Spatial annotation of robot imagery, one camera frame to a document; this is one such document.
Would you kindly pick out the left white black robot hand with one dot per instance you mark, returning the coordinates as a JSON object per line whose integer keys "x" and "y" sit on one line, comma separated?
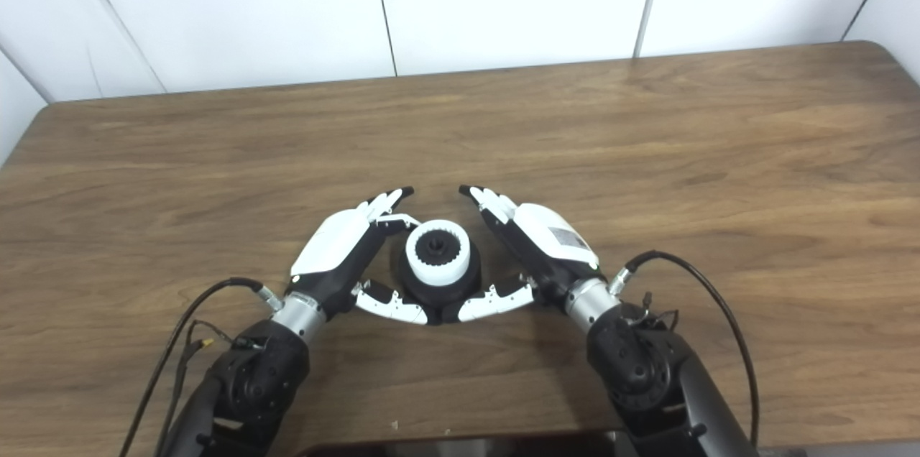
{"x": 334, "y": 245}

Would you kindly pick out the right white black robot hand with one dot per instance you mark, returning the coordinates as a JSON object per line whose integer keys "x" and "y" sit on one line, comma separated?
{"x": 550, "y": 241}

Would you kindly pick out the round black stepped part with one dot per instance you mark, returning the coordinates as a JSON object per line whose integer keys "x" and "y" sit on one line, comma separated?
{"x": 438, "y": 297}

